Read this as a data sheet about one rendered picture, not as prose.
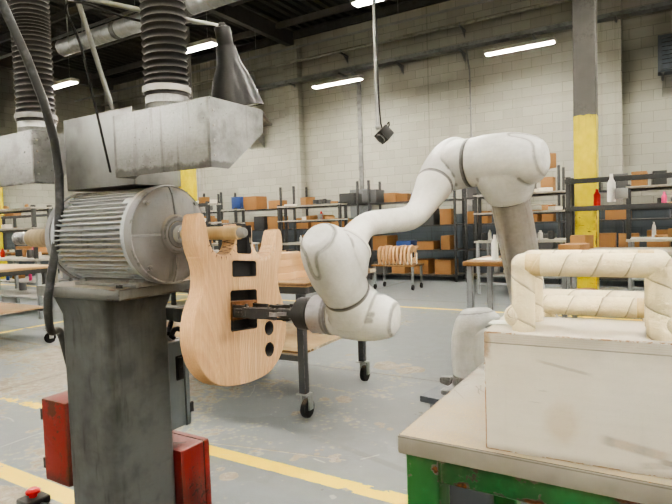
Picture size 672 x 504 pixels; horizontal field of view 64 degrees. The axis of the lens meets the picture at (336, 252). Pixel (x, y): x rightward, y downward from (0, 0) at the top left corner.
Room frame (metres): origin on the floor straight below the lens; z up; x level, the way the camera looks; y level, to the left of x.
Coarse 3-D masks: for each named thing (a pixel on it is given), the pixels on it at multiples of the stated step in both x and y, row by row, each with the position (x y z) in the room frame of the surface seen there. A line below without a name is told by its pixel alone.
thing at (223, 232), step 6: (210, 228) 1.29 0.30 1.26; (216, 228) 1.28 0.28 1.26; (222, 228) 1.27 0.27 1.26; (228, 228) 1.26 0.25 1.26; (234, 228) 1.25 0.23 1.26; (180, 234) 1.34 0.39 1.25; (210, 234) 1.29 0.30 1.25; (216, 234) 1.28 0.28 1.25; (222, 234) 1.27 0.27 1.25; (228, 234) 1.26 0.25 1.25; (234, 234) 1.25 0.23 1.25
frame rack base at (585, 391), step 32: (544, 320) 0.83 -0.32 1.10; (576, 320) 0.82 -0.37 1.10; (608, 320) 0.81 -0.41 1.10; (512, 352) 0.74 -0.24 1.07; (544, 352) 0.72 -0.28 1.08; (576, 352) 0.70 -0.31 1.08; (608, 352) 0.69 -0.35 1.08; (640, 352) 0.67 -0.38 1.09; (512, 384) 0.74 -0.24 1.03; (544, 384) 0.72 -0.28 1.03; (576, 384) 0.70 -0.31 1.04; (608, 384) 0.69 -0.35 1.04; (640, 384) 0.67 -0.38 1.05; (512, 416) 0.74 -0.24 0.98; (544, 416) 0.72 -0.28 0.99; (576, 416) 0.70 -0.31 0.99; (608, 416) 0.69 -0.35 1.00; (640, 416) 0.67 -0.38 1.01; (512, 448) 0.74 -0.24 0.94; (544, 448) 0.72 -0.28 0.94; (576, 448) 0.70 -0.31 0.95; (608, 448) 0.69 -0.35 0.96; (640, 448) 0.67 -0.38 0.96
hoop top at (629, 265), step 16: (528, 256) 0.75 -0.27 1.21; (544, 256) 0.74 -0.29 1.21; (560, 256) 0.73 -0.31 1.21; (576, 256) 0.72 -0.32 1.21; (592, 256) 0.71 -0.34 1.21; (608, 256) 0.70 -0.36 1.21; (624, 256) 0.69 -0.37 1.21; (640, 256) 0.68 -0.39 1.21; (656, 256) 0.67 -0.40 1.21; (544, 272) 0.74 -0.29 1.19; (560, 272) 0.73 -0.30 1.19; (576, 272) 0.72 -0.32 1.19; (592, 272) 0.71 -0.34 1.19; (608, 272) 0.70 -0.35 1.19; (624, 272) 0.69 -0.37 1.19; (640, 272) 0.68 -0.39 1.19
